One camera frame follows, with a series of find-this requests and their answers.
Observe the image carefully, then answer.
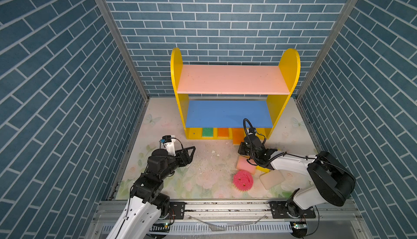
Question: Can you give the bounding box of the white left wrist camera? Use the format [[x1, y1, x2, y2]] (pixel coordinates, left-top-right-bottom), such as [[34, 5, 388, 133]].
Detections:
[[160, 135, 176, 156]]

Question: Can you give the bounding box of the aluminium left corner post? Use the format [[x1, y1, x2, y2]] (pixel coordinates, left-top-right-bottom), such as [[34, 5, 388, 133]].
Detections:
[[95, 0, 149, 102]]

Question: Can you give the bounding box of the aluminium corner post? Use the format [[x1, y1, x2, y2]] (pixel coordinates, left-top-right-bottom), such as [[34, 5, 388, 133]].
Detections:
[[295, 0, 358, 101], [95, 0, 149, 102]]

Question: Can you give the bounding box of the aluminium right corner post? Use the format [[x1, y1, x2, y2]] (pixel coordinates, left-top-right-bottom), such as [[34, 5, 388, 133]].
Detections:
[[295, 0, 358, 101]]

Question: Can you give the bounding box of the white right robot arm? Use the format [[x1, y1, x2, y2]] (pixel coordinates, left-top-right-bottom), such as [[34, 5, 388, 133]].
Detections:
[[238, 133, 356, 218]]

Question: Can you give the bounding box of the yellow pink blue wooden shelf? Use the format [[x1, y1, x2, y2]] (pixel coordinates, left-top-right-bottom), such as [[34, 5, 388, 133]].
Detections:
[[170, 48, 301, 140]]

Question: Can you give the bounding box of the green sponge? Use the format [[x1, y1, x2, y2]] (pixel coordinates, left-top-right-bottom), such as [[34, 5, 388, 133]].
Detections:
[[202, 128, 214, 138]]

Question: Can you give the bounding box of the beige sponge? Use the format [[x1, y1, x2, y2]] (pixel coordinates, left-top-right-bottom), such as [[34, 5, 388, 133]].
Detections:
[[260, 170, 285, 190]]

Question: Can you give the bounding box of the small yellow sponge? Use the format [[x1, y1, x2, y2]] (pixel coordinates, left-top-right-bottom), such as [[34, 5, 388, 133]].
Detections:
[[256, 166, 270, 173]]

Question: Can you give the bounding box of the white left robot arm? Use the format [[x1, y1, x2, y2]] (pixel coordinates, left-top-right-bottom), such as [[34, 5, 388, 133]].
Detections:
[[107, 146, 195, 239]]

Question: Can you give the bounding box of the pink round scrubber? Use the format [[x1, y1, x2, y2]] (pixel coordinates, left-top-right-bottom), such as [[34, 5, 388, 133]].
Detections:
[[233, 170, 254, 191]]

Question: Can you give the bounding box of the orange sponge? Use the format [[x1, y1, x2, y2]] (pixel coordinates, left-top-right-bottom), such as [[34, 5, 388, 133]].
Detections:
[[217, 128, 229, 139]]

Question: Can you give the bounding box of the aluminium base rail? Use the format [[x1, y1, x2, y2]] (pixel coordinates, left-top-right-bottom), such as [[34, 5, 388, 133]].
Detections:
[[94, 198, 362, 223]]

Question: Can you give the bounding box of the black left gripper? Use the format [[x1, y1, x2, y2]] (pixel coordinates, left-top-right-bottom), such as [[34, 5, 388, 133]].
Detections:
[[159, 146, 196, 182]]

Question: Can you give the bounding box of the pink rectangular sponge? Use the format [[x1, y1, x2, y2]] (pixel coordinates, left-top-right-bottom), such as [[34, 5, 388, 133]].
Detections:
[[236, 156, 256, 175]]

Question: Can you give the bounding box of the white perforated cable tray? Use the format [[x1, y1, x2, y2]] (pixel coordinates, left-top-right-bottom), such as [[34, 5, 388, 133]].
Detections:
[[100, 222, 294, 235]]

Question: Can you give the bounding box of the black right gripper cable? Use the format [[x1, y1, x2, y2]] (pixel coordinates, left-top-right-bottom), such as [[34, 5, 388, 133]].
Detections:
[[243, 118, 268, 168]]

